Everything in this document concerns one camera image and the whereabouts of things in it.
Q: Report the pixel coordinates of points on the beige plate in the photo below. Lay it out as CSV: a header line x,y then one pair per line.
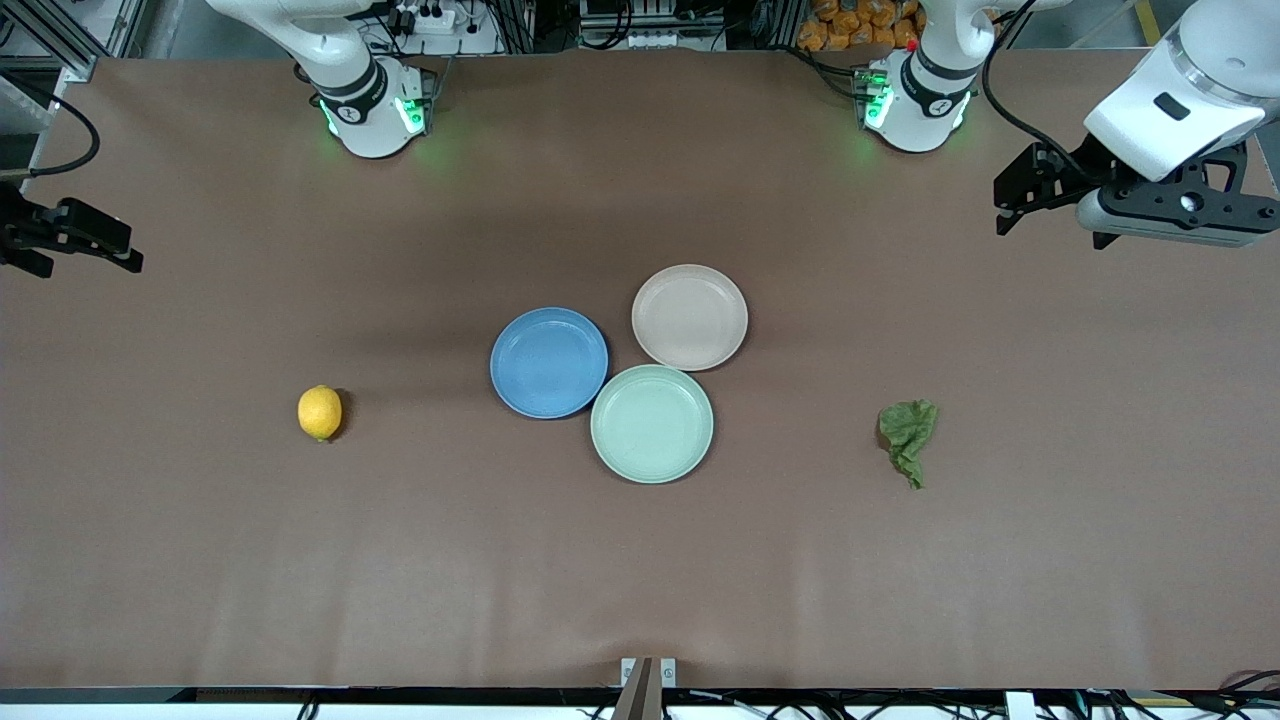
x,y
690,318

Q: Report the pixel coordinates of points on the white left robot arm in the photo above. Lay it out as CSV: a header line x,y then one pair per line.
x,y
925,110

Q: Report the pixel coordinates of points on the yellow lemon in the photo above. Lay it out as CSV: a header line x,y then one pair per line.
x,y
320,413

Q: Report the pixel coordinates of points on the blue plate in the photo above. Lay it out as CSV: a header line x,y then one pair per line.
x,y
549,362

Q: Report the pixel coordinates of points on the mint green plate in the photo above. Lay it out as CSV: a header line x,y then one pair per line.
x,y
652,424

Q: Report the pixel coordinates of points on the orange snack bags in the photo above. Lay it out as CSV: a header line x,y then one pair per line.
x,y
850,25

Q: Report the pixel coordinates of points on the aluminium frame profile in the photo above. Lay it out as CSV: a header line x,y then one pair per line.
x,y
70,30

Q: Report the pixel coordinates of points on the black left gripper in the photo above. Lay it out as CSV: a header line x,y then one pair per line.
x,y
1062,176

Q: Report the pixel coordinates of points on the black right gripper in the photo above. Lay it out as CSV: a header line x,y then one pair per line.
x,y
20,229

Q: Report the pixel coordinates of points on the green lettuce leaf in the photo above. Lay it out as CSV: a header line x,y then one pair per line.
x,y
908,432

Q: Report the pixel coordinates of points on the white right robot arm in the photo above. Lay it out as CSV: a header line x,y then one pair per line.
x,y
360,120

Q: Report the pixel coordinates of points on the white power strip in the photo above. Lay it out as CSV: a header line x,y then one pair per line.
x,y
425,15

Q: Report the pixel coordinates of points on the white bracket with brown post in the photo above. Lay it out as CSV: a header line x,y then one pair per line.
x,y
648,675

